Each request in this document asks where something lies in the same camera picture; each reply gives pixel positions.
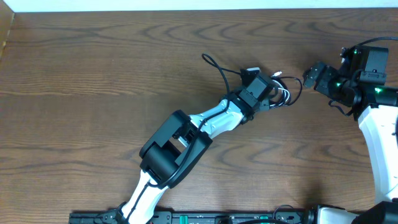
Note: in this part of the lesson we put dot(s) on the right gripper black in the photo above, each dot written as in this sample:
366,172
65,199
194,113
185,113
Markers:
321,86

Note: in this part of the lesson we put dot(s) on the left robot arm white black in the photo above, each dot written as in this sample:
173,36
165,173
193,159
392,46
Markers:
175,148

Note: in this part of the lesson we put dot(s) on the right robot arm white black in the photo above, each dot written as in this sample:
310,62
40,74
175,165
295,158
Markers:
360,85

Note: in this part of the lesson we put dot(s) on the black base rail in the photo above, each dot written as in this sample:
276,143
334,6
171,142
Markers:
217,217

